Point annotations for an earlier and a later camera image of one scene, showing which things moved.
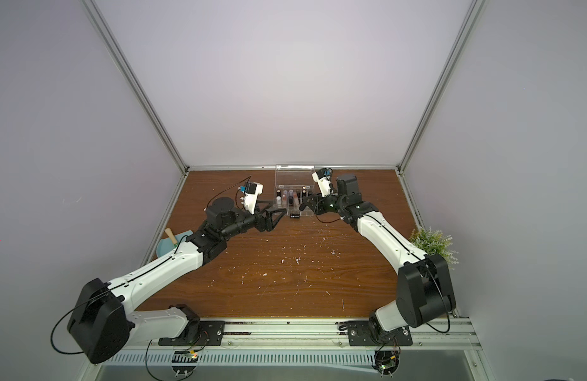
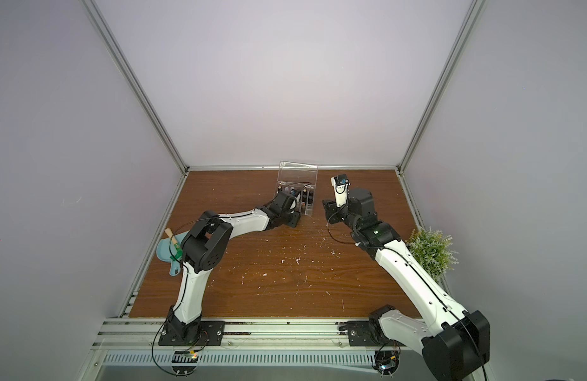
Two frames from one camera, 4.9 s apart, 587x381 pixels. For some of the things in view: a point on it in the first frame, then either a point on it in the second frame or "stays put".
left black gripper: (263, 224) → (297, 219)
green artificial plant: (435, 242) stays put
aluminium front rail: (316, 334) stays put
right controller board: (386, 361) stays put
